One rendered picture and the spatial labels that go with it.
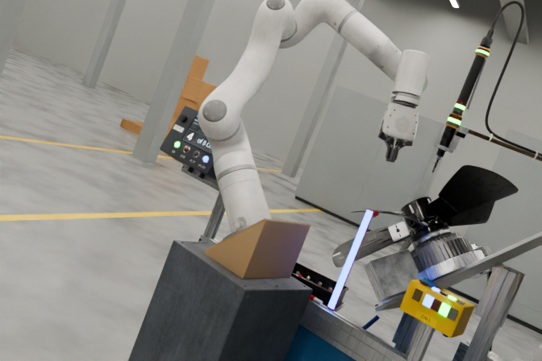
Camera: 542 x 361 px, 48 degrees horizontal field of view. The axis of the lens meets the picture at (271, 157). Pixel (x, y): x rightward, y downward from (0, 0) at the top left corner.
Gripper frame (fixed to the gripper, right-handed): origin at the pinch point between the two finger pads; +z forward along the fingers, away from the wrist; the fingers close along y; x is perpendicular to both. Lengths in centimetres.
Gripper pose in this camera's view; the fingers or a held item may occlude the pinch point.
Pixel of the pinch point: (391, 155)
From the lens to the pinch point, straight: 187.0
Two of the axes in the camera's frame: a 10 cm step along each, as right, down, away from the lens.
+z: -2.4, 9.7, -0.1
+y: 9.6, 2.4, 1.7
